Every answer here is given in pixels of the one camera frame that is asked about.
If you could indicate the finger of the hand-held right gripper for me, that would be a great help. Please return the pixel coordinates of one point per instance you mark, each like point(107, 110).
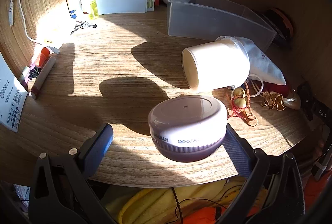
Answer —
point(307, 102)

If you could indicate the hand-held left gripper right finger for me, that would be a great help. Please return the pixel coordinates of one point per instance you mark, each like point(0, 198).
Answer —
point(236, 152)

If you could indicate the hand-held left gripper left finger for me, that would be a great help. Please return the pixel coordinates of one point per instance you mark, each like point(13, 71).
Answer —
point(99, 145)

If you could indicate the white cloth bag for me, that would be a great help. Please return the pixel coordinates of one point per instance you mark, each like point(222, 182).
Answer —
point(262, 63)

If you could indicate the white paper cup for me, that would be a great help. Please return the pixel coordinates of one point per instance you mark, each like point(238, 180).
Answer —
point(220, 65)

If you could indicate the clear plastic storage box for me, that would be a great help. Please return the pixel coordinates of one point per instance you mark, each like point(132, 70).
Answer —
point(207, 21)

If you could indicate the person's right forearm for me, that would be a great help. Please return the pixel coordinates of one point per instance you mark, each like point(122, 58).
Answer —
point(313, 192)

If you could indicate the orange garment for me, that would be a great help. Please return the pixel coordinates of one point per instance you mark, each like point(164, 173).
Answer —
point(205, 217)

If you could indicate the yellow blanket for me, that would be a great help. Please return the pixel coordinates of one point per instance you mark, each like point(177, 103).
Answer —
point(155, 200)

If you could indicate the black and orange tape roll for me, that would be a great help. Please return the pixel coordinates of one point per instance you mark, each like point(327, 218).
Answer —
point(282, 26)

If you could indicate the white and blue printed packet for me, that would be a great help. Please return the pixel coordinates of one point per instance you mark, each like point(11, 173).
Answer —
point(9, 99)

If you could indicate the orange marker pen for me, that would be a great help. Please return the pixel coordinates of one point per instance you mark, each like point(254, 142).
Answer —
point(42, 55)

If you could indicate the metal nail clipper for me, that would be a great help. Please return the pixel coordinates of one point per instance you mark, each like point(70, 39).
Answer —
point(83, 24)

